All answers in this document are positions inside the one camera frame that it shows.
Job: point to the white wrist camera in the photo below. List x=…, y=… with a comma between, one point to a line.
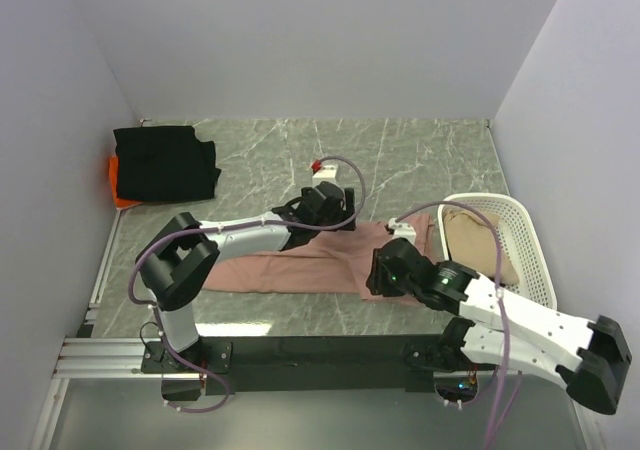
x=324, y=172
x=400, y=229

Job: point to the white plastic laundry basket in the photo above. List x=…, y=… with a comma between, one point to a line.
x=523, y=266

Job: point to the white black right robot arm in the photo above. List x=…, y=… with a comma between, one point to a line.
x=590, y=360

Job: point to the aluminium frame rail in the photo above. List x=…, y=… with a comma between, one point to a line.
x=118, y=358

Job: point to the folded black t-shirt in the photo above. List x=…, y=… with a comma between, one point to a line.
x=165, y=164

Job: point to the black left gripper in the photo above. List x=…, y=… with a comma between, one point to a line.
x=343, y=215

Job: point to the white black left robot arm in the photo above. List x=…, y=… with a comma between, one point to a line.
x=175, y=265

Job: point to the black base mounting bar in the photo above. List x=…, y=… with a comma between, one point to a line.
x=408, y=362

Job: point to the beige garment in basket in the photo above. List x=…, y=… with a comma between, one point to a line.
x=469, y=241

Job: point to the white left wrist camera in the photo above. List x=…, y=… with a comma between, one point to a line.
x=324, y=172

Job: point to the folded orange t-shirt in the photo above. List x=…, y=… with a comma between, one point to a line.
x=120, y=203

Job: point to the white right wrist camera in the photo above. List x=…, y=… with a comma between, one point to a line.
x=400, y=229

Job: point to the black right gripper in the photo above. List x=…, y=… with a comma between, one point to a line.
x=376, y=281

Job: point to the pink printed t-shirt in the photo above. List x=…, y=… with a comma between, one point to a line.
x=332, y=263

